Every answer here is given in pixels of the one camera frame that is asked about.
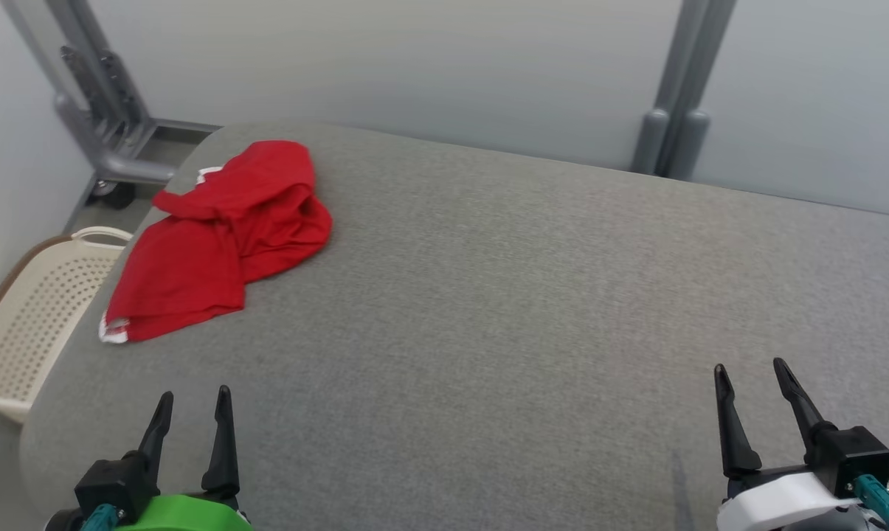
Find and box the teal left camera connector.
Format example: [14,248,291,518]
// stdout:
[79,504,119,531]

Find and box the cream perforated laundry basket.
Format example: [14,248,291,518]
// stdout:
[0,226,134,425]

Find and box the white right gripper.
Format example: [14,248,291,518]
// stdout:
[713,358,869,531]

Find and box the teal camera connector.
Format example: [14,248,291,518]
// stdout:
[79,504,119,531]
[850,474,889,531]

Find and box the black caster wheel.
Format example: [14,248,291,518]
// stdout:
[90,179,136,209]

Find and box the grey angled partition stand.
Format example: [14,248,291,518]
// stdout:
[0,0,220,185]

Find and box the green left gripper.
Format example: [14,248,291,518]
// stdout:
[116,384,255,531]

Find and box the teal right camera connector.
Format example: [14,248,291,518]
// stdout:
[850,474,889,531]

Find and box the crumpled red garment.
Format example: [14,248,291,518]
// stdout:
[99,140,334,345]

